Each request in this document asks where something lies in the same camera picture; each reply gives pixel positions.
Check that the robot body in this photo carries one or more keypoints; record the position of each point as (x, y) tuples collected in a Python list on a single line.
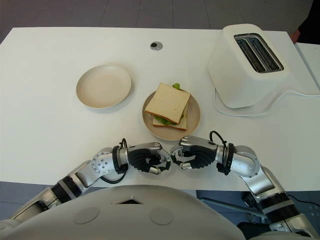
[(130, 215)]

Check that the bread slice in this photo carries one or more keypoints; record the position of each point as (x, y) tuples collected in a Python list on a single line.
[(170, 102), (180, 124)]

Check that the person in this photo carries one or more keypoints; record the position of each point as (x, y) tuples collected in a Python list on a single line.
[(306, 30)]

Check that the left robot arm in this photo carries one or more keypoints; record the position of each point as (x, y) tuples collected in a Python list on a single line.
[(75, 180)]

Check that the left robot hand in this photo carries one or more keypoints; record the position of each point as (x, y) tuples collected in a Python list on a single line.
[(140, 156)]

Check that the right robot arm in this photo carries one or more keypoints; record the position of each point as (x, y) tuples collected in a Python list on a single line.
[(265, 185)]

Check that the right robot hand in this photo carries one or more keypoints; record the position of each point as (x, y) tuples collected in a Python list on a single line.
[(200, 155)]

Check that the green lettuce leaf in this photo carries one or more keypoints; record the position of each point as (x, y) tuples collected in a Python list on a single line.
[(165, 120)]

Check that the cream toaster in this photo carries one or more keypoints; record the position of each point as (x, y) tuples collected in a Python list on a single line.
[(240, 75)]

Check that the beige round plate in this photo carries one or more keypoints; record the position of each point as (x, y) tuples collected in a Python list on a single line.
[(103, 86), (192, 117)]

